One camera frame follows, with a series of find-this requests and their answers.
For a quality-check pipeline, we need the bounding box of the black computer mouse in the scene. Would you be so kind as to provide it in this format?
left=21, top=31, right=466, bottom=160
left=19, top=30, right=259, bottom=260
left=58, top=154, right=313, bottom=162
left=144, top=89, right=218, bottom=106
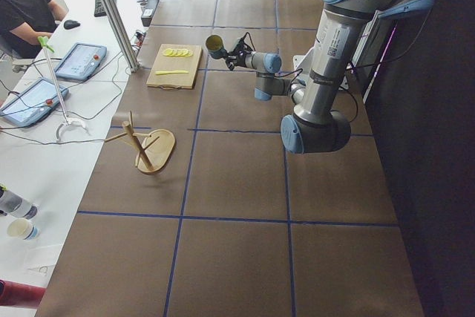
left=63, top=19, right=81, bottom=30

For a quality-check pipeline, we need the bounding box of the aluminium frame column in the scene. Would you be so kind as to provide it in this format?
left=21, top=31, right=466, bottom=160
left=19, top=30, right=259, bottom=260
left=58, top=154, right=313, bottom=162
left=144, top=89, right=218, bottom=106
left=101, top=0, right=140, bottom=73

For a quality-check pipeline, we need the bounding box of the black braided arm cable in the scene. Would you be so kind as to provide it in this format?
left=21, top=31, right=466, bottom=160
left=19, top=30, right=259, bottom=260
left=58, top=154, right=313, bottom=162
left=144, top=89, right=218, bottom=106
left=243, top=32, right=359, bottom=123

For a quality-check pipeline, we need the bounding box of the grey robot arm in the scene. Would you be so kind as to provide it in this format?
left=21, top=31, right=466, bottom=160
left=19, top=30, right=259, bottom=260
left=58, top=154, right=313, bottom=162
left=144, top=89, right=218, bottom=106
left=206, top=0, right=435, bottom=154

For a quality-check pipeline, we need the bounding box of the teach pendant far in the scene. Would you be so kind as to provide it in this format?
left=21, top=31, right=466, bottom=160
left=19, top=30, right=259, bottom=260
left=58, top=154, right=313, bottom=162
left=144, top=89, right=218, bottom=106
left=54, top=42, right=107, bottom=82

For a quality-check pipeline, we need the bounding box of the teach pendant near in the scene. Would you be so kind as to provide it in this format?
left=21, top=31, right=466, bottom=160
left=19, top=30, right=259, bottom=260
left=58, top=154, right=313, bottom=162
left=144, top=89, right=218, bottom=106
left=1, top=78, right=60, bottom=129

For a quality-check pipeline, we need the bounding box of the paper cup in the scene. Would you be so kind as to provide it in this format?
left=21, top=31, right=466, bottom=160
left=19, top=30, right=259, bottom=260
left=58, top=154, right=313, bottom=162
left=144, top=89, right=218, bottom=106
left=7, top=218, right=39, bottom=241

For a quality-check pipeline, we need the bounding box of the teach pendant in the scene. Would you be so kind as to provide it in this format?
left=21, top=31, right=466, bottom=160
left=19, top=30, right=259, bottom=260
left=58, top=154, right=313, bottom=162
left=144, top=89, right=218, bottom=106
left=54, top=42, right=107, bottom=82
left=1, top=78, right=60, bottom=129

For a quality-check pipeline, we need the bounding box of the plastic water bottle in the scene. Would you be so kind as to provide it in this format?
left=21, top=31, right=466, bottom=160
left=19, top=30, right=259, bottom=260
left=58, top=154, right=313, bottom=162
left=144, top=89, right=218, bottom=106
left=1, top=185, right=38, bottom=219

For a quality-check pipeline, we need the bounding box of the bamboo cutting board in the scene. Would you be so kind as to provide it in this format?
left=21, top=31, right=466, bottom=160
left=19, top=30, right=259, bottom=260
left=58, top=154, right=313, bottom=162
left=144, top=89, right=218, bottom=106
left=146, top=44, right=202, bottom=89

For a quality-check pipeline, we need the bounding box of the grabber reacher tool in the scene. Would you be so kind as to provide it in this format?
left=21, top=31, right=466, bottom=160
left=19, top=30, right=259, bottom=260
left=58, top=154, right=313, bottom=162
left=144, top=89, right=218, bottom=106
left=38, top=36, right=88, bottom=144

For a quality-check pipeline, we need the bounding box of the wooden mug tree rack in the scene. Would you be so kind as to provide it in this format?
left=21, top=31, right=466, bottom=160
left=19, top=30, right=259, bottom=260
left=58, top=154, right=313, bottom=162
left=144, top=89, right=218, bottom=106
left=105, top=111, right=176, bottom=175

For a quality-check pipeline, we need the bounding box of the dark teal ribbed mug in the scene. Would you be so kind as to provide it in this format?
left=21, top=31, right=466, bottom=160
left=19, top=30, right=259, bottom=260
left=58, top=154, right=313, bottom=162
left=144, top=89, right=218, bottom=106
left=205, top=34, right=228, bottom=59

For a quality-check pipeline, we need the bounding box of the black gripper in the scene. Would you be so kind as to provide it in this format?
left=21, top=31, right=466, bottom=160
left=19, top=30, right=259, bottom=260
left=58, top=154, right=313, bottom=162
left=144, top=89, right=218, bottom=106
left=224, top=48, right=255, bottom=71

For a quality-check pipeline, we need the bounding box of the yellow plastic knife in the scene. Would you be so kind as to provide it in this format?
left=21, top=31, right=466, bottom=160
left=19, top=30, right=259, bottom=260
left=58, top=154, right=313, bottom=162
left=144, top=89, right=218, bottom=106
left=154, top=70, right=189, bottom=76

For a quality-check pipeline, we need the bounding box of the person in black shirt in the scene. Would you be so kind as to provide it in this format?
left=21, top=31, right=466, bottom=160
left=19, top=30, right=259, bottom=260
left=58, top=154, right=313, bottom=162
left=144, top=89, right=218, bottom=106
left=1, top=0, right=67, bottom=59

